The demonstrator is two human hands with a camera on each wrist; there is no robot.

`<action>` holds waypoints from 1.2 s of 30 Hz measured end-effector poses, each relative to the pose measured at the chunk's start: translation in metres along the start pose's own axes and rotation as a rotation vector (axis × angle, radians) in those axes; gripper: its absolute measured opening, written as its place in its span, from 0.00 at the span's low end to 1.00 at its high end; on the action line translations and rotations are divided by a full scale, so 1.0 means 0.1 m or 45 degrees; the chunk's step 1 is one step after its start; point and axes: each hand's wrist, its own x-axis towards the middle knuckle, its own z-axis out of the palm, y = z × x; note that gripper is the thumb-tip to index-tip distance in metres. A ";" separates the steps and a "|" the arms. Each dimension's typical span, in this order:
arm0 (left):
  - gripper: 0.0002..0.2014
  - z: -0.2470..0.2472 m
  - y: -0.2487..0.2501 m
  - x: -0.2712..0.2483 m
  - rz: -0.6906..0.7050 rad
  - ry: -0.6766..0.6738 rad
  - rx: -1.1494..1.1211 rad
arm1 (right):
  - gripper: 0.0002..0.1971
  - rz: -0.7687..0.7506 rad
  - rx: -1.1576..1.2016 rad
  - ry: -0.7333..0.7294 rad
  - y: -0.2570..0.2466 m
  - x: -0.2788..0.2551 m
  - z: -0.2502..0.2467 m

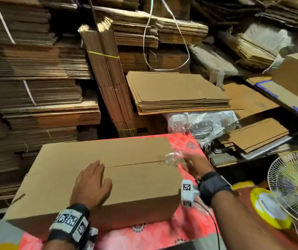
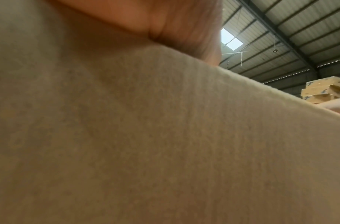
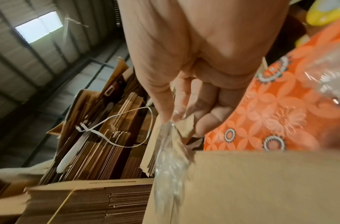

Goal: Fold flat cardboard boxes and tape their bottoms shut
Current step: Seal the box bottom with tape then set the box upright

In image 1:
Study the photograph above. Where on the person's left hand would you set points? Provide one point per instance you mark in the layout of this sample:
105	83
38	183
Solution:
91	187

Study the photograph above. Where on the person's right hand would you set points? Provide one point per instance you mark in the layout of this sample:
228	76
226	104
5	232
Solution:
198	165

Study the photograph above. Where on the large cardboard box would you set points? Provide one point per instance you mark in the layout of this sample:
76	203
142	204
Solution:
175	86
71	174

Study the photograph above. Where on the clear packing tape strip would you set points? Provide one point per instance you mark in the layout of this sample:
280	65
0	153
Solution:
174	157

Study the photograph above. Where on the low pile of cardboard sheets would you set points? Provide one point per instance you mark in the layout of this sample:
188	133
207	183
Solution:
253	135

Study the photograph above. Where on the yellow-tied cardboard bundle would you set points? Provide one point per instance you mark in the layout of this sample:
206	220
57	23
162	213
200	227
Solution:
110	80

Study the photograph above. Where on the blue-edged cardboard sheet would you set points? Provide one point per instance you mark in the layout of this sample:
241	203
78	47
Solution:
287	96

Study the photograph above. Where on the wall of cardboard stacks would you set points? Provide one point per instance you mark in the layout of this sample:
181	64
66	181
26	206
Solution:
29	75

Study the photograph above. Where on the tan cardboard carton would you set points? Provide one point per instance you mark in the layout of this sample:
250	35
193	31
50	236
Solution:
297	75

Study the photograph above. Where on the person's right forearm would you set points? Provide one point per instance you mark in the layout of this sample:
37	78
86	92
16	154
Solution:
243	224

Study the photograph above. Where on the white woven sack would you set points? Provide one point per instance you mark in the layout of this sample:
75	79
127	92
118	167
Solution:
201	125

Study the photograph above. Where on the red patterned table cloth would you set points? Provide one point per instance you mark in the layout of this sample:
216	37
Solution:
190	226

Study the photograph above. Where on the yellow round disc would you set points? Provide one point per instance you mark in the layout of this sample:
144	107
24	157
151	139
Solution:
266	208

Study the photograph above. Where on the white plastic sack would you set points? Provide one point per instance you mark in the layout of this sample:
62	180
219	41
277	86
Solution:
211	62

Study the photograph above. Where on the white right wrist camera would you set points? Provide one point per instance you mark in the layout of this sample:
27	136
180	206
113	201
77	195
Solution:
189	192

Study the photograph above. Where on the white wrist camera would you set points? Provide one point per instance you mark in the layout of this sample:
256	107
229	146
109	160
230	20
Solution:
91	238
189	192

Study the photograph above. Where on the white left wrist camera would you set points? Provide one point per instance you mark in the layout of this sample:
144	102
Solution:
91	238

